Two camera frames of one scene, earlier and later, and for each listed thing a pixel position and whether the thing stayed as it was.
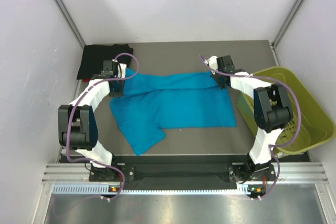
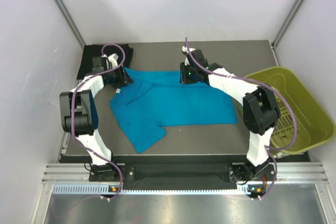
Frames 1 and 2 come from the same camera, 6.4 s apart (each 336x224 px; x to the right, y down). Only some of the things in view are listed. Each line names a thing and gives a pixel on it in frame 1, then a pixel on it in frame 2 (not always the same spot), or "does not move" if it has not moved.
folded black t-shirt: [92, 58] does not move
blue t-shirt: [154, 100] does not move
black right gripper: [214, 74] to [184, 79]
